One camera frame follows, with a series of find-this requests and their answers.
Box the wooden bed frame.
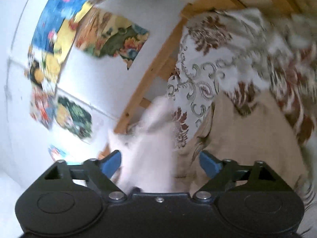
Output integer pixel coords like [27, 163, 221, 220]
[97, 0, 317, 160]

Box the floral patterned bedspread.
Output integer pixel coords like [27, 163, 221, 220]
[106, 6, 317, 211]

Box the torn landscape flower poster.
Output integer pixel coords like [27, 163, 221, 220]
[75, 7, 149, 69]

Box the anime girl orange poster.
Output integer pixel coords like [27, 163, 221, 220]
[30, 85, 56, 130]

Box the curled blue anime poster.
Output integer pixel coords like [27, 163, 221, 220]
[47, 144, 82, 166]

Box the beige hooded zip jacket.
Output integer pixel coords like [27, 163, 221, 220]
[175, 91, 308, 193]

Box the anime boy green poster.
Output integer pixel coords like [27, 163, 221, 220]
[55, 96, 92, 140]

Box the blue yellow cartoon poster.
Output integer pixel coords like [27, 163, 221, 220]
[27, 0, 92, 95]

